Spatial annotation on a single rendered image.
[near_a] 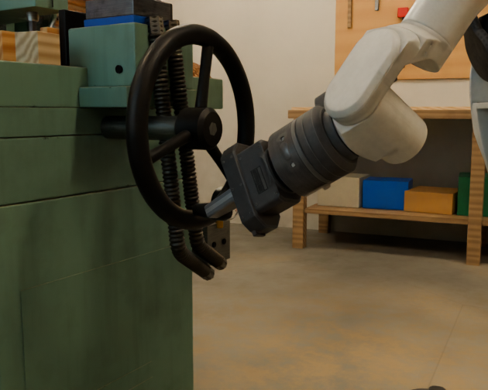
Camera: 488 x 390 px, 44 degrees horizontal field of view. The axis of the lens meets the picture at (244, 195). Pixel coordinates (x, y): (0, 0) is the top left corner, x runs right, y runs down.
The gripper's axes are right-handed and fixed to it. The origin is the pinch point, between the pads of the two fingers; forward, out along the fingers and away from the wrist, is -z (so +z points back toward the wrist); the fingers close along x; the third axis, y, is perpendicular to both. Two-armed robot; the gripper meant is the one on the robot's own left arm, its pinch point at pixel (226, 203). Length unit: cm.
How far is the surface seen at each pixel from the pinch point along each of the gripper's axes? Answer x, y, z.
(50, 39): 30.4, 11.9, -11.5
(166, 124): 15.2, 0.2, -5.3
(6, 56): 34.7, 11.7, -22.1
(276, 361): -14, -111, -78
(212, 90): 33.2, -27.5, -13.6
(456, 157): 78, -329, -46
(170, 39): 20.4, 7.5, 5.0
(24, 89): 22.7, 16.1, -14.3
